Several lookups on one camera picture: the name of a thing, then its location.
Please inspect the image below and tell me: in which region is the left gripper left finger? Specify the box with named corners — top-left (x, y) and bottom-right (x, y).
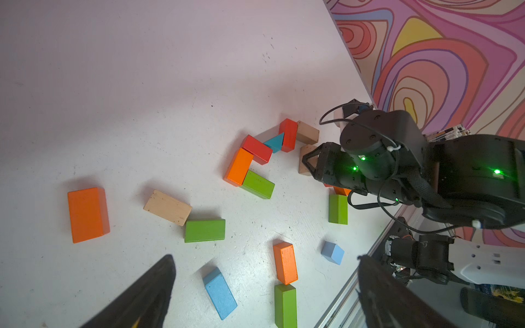
top-left (83, 254), bottom-right (176, 327)

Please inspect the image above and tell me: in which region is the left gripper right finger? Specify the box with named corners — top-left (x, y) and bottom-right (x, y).
top-left (358, 255), bottom-right (455, 328)

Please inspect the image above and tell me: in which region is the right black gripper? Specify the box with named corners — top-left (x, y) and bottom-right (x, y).
top-left (301, 142), bottom-right (369, 193)

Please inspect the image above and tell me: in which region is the natural wood block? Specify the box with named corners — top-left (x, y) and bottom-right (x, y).
top-left (143, 190), bottom-right (192, 226)
top-left (296, 121), bottom-right (320, 145)
top-left (298, 144), bottom-right (319, 177)

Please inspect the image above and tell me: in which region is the green block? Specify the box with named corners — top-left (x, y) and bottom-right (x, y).
top-left (328, 194), bottom-right (348, 225)
top-left (274, 284), bottom-right (298, 328)
top-left (185, 219), bottom-right (226, 243)
top-left (241, 170), bottom-right (275, 200)

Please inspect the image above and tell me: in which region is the teal triangle block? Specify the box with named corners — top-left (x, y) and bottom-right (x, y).
top-left (263, 133), bottom-right (284, 153)

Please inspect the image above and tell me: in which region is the red block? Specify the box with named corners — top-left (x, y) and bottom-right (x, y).
top-left (241, 135), bottom-right (273, 165)
top-left (279, 118), bottom-right (298, 153)

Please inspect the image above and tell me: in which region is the light blue cube block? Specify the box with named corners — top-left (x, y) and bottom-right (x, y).
top-left (321, 241), bottom-right (345, 265)

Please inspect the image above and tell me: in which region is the orange block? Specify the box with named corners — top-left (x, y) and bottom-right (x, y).
top-left (273, 242), bottom-right (298, 285)
top-left (68, 187), bottom-right (110, 243)
top-left (334, 187), bottom-right (351, 196)
top-left (224, 148), bottom-right (254, 187)

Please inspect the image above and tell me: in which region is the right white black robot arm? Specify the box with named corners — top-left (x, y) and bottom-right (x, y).
top-left (301, 100), bottom-right (524, 288)

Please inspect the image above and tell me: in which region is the light blue long block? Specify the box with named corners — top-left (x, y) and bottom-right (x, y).
top-left (203, 268), bottom-right (238, 321)

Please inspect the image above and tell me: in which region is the green block bottom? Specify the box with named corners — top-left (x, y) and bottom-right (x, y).
top-left (274, 284), bottom-right (298, 328)

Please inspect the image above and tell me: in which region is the cup of pencils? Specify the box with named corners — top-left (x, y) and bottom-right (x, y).
top-left (425, 124), bottom-right (471, 142)

